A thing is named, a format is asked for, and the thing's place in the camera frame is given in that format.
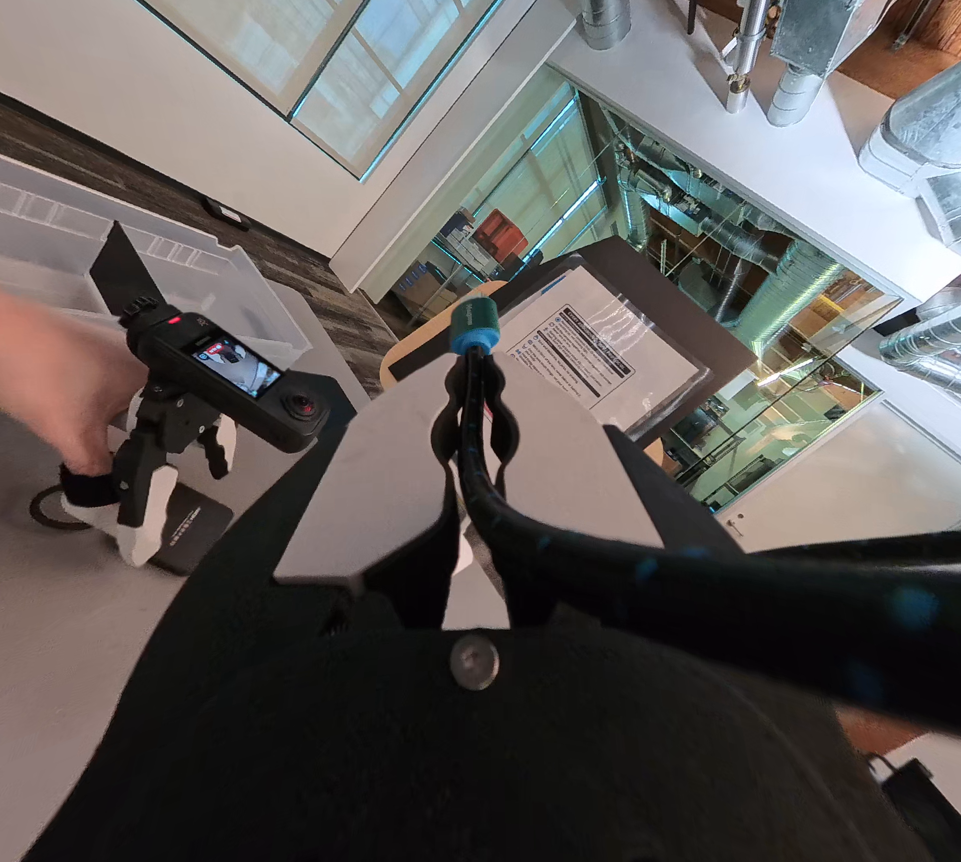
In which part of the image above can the black bag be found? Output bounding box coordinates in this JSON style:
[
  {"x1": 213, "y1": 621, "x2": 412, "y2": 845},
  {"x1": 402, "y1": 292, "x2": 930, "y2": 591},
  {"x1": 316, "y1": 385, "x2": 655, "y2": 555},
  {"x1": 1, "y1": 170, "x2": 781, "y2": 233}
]
[{"x1": 866, "y1": 753, "x2": 961, "y2": 862}]

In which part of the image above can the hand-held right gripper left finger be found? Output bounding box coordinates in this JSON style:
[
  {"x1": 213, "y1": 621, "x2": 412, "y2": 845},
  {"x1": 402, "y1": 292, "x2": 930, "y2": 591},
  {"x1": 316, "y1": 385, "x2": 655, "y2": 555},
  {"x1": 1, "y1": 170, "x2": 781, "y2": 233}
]
[{"x1": 273, "y1": 359, "x2": 476, "y2": 630}]

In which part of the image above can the white wrapped duct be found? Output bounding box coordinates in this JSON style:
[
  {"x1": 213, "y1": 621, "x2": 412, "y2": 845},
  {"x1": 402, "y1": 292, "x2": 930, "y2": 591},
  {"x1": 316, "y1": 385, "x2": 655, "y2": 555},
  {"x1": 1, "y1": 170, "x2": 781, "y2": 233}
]
[{"x1": 857, "y1": 63, "x2": 961, "y2": 255}]

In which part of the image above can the person's left hand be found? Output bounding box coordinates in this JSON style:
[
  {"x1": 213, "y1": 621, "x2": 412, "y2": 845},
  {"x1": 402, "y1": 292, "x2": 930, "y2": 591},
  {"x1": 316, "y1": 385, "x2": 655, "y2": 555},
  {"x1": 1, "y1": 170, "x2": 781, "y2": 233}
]
[{"x1": 0, "y1": 292, "x2": 151, "y2": 477}]

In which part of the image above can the silver pipe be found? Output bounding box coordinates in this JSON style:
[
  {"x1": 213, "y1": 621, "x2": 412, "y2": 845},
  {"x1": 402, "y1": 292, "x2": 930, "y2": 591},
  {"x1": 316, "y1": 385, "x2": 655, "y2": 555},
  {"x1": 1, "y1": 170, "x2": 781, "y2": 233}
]
[{"x1": 724, "y1": 0, "x2": 784, "y2": 114}]

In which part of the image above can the black braided hdmi cable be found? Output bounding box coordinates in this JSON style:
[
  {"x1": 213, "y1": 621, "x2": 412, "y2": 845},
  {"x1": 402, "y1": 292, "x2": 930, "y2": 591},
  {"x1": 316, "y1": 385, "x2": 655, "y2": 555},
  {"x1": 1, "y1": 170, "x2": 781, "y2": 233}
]
[{"x1": 448, "y1": 292, "x2": 961, "y2": 736}]

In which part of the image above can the red box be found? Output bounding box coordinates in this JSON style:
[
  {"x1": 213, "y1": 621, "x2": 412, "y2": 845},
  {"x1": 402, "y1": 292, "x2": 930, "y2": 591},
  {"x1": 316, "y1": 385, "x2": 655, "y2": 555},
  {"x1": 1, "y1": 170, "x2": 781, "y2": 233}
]
[{"x1": 473, "y1": 207, "x2": 529, "y2": 263}]

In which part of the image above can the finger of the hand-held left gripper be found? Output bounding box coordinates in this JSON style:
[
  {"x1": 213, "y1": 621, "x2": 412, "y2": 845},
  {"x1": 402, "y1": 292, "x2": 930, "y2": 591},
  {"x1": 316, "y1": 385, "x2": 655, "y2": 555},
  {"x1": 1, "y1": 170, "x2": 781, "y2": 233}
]
[
  {"x1": 196, "y1": 419, "x2": 237, "y2": 480},
  {"x1": 115, "y1": 459, "x2": 181, "y2": 568}
]

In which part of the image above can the large glass window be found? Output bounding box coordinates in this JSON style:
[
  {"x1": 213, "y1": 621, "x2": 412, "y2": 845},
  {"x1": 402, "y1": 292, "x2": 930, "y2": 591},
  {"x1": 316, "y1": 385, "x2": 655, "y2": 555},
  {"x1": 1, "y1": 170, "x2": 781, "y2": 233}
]
[{"x1": 14, "y1": 0, "x2": 541, "y2": 182}]

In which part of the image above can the black port hub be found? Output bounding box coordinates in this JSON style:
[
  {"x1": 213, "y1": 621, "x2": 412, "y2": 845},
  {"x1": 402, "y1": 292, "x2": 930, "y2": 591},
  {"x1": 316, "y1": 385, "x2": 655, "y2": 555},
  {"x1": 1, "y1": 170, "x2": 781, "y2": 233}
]
[{"x1": 145, "y1": 482, "x2": 234, "y2": 575}]

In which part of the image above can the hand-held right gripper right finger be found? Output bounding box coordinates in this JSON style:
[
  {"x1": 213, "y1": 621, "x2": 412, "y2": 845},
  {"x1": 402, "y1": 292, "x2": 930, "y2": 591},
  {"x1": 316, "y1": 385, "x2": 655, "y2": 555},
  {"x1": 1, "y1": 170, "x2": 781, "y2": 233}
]
[{"x1": 479, "y1": 352, "x2": 664, "y2": 630}]

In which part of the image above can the laminated instruction sheet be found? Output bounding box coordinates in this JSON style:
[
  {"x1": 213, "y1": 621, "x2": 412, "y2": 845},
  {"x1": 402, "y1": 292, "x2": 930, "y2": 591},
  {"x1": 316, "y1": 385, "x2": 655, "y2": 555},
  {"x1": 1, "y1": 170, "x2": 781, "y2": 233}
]
[{"x1": 498, "y1": 265, "x2": 710, "y2": 431}]

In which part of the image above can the black board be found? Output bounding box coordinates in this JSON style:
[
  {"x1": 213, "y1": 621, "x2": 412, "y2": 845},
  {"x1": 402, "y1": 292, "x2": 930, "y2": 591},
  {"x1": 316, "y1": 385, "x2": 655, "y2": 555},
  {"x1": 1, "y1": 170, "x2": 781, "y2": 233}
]
[{"x1": 518, "y1": 235, "x2": 758, "y2": 444}]

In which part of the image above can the small black device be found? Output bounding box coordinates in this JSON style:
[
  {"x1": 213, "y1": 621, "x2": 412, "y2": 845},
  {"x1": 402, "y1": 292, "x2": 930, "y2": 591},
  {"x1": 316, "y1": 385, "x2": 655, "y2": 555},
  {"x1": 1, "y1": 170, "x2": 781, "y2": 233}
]
[{"x1": 203, "y1": 196, "x2": 251, "y2": 232}]

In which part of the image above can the tan wooden panel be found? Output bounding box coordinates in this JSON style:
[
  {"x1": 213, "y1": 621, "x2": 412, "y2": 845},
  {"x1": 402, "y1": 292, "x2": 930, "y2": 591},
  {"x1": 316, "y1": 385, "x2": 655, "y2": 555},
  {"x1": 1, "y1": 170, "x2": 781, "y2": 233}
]
[{"x1": 379, "y1": 280, "x2": 511, "y2": 398}]

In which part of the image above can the black cable loop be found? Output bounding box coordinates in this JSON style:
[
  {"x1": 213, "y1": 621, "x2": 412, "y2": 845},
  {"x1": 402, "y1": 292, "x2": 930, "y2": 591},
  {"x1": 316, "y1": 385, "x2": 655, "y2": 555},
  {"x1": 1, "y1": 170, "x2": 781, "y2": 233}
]
[{"x1": 28, "y1": 487, "x2": 94, "y2": 531}]

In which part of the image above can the clear plastic bin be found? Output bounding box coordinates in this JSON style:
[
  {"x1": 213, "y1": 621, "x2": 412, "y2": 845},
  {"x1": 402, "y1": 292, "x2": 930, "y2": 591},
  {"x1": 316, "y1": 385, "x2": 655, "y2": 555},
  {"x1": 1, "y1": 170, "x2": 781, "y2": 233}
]
[{"x1": 0, "y1": 154, "x2": 312, "y2": 371}]

